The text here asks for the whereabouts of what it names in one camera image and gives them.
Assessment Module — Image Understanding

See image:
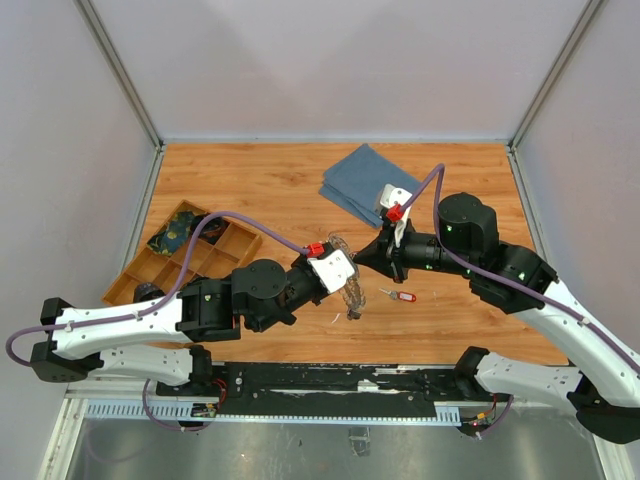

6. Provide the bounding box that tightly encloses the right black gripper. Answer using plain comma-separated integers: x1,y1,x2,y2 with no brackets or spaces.
353,216,475,283

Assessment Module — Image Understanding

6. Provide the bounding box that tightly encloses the metal disc with keyrings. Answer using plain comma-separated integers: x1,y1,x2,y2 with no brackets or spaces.
328,232,366,320

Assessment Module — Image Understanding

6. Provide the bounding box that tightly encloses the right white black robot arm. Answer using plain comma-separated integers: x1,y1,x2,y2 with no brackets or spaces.
354,185,639,445

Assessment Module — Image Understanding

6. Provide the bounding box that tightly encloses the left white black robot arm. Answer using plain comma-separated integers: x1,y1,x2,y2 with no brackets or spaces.
29,255,354,396

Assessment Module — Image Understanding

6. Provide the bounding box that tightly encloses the key with red tag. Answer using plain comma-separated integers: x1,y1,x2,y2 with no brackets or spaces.
379,288,417,303

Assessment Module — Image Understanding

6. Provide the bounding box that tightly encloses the folded blue cloth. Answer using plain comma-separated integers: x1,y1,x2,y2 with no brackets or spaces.
319,144,420,228

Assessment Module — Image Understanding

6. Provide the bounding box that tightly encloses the wooden compartment tray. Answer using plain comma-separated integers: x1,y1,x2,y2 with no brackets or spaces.
102,200,262,306

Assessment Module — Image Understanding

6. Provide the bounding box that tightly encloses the black bundle in tray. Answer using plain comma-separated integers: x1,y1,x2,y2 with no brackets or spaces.
190,215,229,244

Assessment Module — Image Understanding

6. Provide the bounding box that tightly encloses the blue yellow patterned cloth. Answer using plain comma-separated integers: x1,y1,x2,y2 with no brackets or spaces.
146,210,195,257

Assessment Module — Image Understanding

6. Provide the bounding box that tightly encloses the dark bundle in tray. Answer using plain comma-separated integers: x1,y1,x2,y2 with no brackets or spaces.
133,282,165,303

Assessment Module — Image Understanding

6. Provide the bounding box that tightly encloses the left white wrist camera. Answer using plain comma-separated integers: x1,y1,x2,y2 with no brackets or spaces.
307,249,357,294

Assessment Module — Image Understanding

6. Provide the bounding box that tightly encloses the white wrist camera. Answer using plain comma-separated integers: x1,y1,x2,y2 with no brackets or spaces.
307,249,357,294
375,183,412,247

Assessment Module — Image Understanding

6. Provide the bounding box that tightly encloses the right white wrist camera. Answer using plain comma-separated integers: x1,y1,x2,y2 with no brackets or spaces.
375,183,412,247

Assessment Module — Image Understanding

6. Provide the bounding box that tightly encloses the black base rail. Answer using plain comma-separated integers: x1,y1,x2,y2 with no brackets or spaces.
154,362,492,420

